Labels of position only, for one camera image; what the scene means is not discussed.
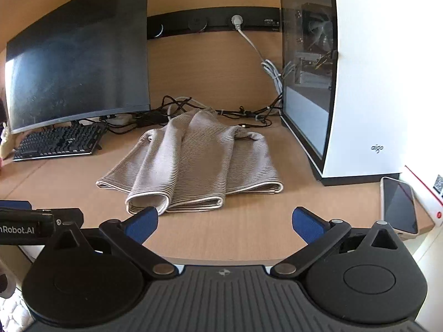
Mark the white computer case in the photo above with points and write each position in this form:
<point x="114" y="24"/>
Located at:
<point x="373" y="93"/>

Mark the white power adapter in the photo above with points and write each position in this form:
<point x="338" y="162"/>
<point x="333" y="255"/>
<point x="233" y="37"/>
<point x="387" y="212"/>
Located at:
<point x="117" y="119"/>

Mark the black keyboard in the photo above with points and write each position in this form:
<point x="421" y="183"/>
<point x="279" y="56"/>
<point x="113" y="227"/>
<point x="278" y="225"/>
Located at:
<point x="59" y="141"/>

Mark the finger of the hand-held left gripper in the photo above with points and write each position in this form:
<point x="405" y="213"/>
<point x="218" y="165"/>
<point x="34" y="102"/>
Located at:
<point x="69" y="215"/>

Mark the beige object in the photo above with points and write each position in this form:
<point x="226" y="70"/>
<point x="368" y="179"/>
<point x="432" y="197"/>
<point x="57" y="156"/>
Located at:
<point x="7" y="143"/>

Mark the striped white garment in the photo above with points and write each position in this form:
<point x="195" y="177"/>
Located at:
<point x="193" y="166"/>

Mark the black socket panel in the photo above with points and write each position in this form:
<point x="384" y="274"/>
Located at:
<point x="214" y="22"/>

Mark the white box with red edge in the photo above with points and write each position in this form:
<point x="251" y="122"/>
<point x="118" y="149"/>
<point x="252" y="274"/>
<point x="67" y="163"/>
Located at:
<point x="425" y="193"/>

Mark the black computer monitor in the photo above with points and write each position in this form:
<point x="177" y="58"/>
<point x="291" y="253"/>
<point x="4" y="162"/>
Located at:
<point x="76" y="65"/>

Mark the black power adapter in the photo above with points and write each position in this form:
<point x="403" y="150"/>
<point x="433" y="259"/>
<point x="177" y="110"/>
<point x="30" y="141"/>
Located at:
<point x="152" y="118"/>

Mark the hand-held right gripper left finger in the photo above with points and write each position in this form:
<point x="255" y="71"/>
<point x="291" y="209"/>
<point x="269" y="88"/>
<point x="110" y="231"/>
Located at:
<point x="143" y="226"/>

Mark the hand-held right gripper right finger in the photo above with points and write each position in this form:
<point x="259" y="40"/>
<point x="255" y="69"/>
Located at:
<point x="308" y="226"/>

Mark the smartphone in beige case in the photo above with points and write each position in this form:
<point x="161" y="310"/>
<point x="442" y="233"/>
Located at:
<point x="398" y="204"/>

